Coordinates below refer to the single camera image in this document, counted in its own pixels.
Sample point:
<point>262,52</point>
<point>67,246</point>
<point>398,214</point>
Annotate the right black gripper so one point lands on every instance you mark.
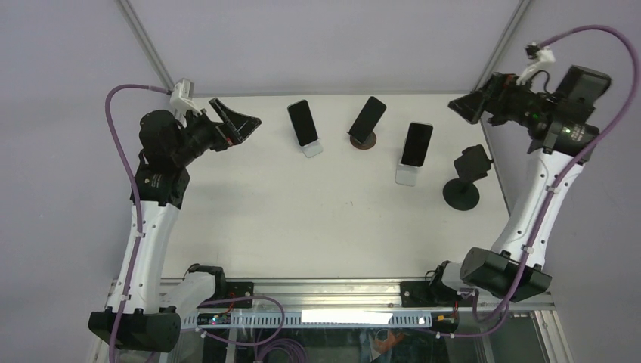
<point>497,94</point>

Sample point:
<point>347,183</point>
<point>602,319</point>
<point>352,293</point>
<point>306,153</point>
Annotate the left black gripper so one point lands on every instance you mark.
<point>235,128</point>

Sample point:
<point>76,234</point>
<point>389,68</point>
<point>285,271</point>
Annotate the black phone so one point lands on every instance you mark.
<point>473,165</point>
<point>366,121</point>
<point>303,122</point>
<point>416,144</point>

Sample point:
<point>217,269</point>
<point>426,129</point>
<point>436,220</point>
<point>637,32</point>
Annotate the black round-base clamp stand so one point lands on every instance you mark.
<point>460,195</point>

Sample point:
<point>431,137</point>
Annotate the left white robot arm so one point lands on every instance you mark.
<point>137,317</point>

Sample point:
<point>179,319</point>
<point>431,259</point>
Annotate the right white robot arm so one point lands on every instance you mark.
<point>557,126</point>

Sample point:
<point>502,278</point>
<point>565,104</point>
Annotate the silver phone stand left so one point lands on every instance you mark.
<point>312,149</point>

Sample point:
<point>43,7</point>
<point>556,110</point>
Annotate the silver phone stand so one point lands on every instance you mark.
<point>312,149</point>
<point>406,174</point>

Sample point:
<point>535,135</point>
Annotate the silver phone stand right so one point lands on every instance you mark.
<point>406,174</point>

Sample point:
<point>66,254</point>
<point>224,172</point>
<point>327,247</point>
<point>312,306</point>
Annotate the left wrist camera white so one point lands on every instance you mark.
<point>181,98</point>

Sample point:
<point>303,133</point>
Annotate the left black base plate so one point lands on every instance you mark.
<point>237,290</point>

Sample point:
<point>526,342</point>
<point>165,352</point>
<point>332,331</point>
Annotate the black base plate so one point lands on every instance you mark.
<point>237,290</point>
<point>416,294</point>

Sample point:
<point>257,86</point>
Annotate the aluminium mounting rail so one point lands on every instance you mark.
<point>373,294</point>

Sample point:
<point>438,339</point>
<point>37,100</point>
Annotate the white slotted cable duct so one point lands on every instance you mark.
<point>309,319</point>

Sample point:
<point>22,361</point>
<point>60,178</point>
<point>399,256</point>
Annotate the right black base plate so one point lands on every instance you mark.
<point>416,294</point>

